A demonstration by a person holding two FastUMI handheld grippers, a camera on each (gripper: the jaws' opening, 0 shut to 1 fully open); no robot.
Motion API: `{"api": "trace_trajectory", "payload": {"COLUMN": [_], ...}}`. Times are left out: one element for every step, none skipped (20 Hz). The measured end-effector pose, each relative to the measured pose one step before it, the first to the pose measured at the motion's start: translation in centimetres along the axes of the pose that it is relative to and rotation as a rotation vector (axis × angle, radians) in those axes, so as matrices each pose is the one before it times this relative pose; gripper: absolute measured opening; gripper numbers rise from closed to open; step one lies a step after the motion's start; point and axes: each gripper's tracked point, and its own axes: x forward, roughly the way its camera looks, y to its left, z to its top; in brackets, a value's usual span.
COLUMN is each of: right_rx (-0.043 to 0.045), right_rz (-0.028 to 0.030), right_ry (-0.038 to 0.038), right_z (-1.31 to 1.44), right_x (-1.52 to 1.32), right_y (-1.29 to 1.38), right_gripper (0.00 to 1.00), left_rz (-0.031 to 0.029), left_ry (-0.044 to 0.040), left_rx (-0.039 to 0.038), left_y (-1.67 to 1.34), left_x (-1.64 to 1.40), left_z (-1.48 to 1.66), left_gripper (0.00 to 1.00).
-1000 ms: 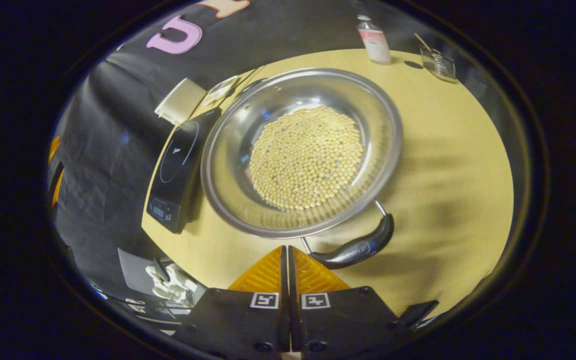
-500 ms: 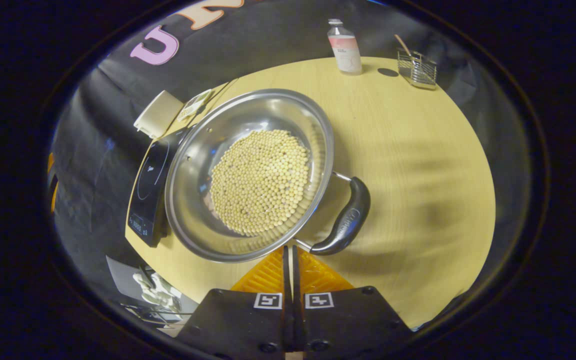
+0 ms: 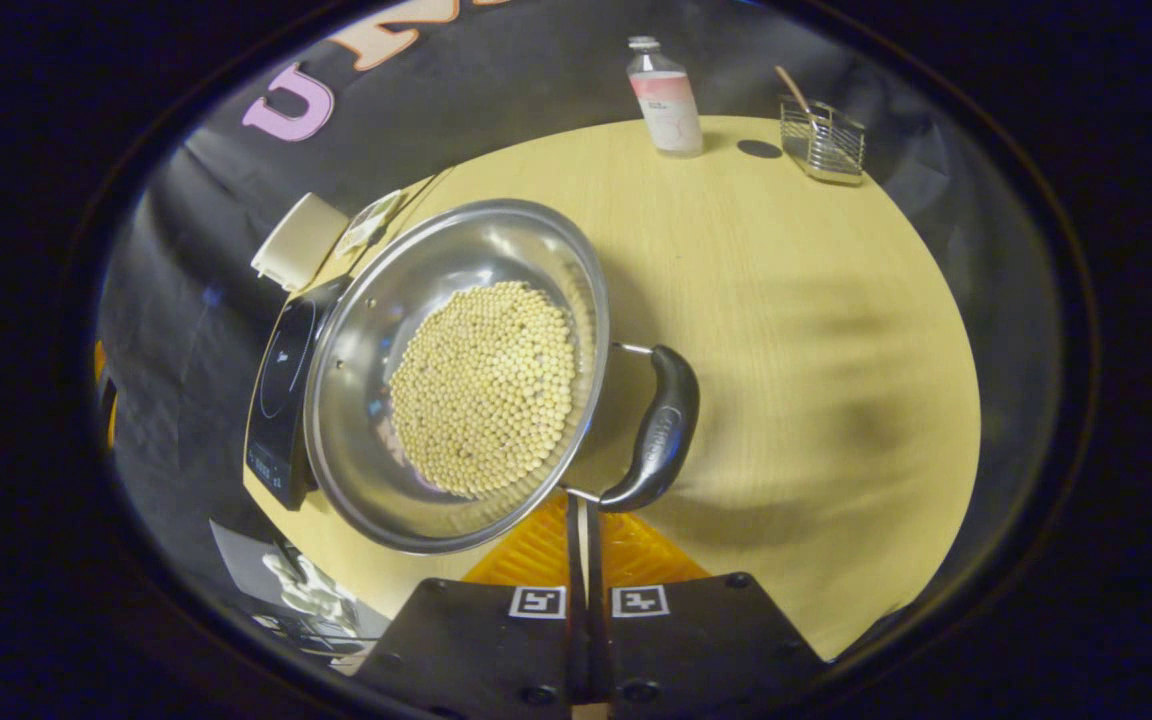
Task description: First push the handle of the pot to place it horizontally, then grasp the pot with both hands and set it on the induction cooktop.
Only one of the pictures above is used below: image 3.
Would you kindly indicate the dark printed cloth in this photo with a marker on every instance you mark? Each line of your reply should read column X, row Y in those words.
column 306, row 590

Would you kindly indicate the clear bottle with pink label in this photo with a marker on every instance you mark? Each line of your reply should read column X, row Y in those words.
column 669, row 110

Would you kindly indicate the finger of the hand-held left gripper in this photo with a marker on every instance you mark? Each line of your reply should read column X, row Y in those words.
column 104, row 390

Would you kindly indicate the wooden stick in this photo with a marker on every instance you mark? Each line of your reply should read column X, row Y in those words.
column 791, row 85

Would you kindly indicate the black induction cooktop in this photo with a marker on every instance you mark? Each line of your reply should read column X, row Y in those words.
column 281, row 380

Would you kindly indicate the white toaster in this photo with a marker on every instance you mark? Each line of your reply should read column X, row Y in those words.
column 301, row 240

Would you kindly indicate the small black round disc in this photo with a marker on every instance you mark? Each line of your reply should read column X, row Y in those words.
column 759, row 149

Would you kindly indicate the stainless steel pot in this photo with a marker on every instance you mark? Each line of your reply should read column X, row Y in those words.
column 456, row 245

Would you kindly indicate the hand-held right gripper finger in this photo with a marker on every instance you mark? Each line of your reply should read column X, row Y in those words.
column 597, row 620
column 574, row 620

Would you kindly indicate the pile of yellow soybeans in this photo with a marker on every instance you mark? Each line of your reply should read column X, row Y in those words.
column 486, row 390

